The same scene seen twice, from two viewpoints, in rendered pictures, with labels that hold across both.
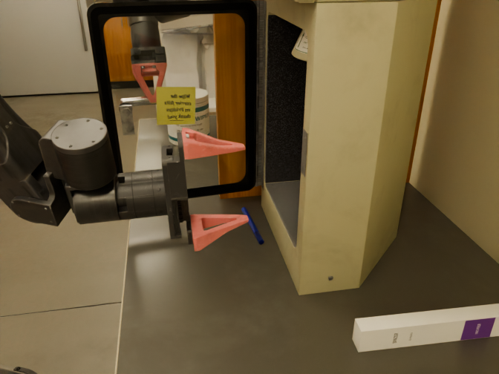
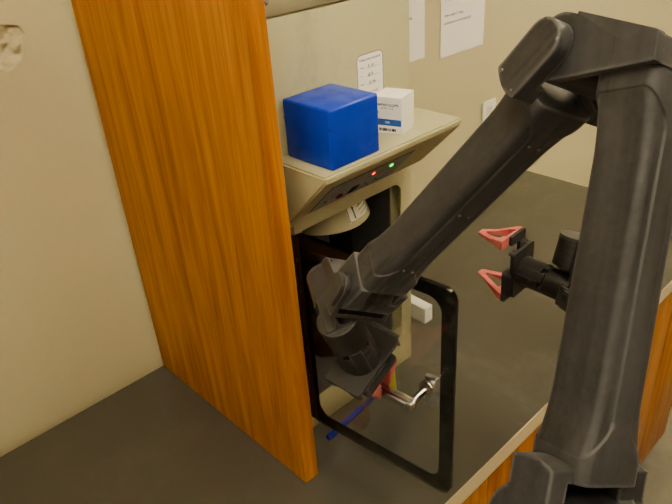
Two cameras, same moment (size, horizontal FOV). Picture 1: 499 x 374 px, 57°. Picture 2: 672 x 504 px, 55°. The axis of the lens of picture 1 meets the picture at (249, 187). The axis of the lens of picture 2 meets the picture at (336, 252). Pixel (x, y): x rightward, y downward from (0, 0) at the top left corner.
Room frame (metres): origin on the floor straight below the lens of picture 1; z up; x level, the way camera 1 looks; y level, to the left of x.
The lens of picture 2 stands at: (1.34, 0.81, 1.87)
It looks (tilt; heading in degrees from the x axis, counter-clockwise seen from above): 30 degrees down; 239
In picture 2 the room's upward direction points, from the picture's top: 4 degrees counter-clockwise
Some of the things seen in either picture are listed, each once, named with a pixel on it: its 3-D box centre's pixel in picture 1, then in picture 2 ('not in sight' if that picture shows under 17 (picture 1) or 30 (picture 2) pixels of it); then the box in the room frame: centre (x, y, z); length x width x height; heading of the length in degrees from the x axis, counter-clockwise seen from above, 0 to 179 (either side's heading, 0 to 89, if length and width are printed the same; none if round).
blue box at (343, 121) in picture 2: not in sight; (331, 125); (0.85, 0.02, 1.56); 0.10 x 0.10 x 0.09; 10
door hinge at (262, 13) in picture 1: (260, 103); not in sight; (0.92, -0.02, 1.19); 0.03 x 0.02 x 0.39; 10
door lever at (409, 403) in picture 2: not in sight; (397, 388); (0.89, 0.21, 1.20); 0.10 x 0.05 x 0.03; 106
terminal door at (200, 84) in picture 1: (182, 109); (372, 364); (0.88, 0.13, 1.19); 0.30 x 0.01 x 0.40; 106
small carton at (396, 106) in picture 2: not in sight; (393, 110); (0.71, -0.01, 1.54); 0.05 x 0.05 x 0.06; 28
